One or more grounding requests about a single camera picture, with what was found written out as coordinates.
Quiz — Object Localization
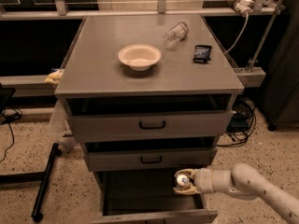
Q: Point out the white paper bowl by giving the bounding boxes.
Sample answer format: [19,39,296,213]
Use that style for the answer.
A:
[118,44,162,71]

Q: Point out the clear plastic bottle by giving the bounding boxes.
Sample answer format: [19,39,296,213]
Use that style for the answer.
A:
[164,21,189,49]

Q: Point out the top grey drawer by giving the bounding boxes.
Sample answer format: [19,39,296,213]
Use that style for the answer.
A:
[67,110,233,143]

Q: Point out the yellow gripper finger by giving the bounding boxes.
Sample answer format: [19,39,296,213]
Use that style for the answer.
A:
[175,169,198,180]
[173,184,200,195]

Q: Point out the white power strip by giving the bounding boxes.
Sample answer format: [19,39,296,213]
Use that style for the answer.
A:
[225,0,253,16]

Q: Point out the silver redbull can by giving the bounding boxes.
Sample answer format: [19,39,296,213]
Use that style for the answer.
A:
[177,175,190,187]

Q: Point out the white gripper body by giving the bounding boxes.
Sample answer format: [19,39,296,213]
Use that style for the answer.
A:
[193,168,233,194]

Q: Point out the grey drawer cabinet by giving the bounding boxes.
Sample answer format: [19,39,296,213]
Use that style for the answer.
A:
[55,15,243,224]

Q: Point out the dark blue snack packet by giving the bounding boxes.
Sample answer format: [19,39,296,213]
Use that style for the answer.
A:
[193,45,212,63]

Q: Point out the middle grey drawer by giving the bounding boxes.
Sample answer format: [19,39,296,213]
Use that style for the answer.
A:
[84,147,217,172]

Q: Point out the bottom grey drawer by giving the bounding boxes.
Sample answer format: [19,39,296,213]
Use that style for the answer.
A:
[91,169,218,224]

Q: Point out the grey metal shelf frame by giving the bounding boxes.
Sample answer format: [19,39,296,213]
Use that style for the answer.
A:
[0,0,299,98]

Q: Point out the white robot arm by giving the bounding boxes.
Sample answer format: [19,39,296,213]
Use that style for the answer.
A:
[173,163,299,224]

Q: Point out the clear plastic bag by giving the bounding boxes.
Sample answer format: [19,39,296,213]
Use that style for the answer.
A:
[49,100,76,151]

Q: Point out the black cable left floor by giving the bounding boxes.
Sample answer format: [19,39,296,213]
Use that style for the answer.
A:
[0,105,23,163]

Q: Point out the white power cable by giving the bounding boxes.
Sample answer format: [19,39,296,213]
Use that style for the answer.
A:
[223,12,250,55]

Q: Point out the yellow cloth rag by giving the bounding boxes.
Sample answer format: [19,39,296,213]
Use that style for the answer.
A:
[45,69,64,84]

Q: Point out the grey drawer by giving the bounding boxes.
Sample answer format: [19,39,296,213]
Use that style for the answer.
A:
[91,169,218,224]
[67,110,233,143]
[84,147,217,172]

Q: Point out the black floor cables bundle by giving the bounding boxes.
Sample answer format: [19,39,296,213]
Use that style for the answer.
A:
[216,96,258,147]

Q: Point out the black stand leg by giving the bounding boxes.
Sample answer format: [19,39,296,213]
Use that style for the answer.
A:
[0,143,62,223]

